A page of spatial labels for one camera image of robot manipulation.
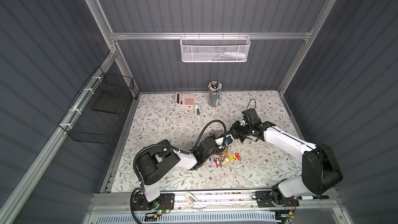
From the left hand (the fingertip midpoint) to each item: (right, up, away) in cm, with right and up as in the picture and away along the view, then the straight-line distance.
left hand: (223, 134), depth 86 cm
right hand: (+2, +1, -1) cm, 2 cm away
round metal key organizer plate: (-3, -15, 0) cm, 16 cm away
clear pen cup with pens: (-4, +27, +13) cm, 30 cm away
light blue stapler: (-15, +13, +22) cm, 29 cm away
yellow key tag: (+5, -14, +2) cm, 15 cm away
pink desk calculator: (-25, +21, +27) cm, 42 cm away
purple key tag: (-6, -16, 0) cm, 17 cm away
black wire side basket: (-63, +11, -14) cm, 66 cm away
